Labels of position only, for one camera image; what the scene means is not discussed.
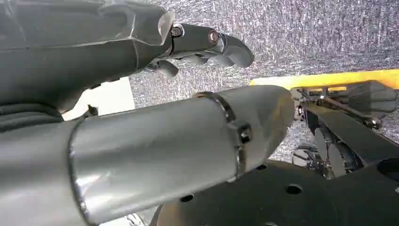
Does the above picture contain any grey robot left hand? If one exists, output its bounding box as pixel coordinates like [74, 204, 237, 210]
[0, 0, 295, 226]

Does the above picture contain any white flat panel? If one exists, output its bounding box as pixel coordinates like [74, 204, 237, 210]
[62, 76, 136, 121]

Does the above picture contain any black robot foot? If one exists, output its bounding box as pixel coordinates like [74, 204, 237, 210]
[149, 157, 399, 226]

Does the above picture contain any yellow floor tape strip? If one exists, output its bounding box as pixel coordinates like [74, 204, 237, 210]
[249, 69, 399, 91]

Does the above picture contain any black robot leg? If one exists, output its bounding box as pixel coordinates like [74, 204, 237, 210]
[291, 80, 399, 180]

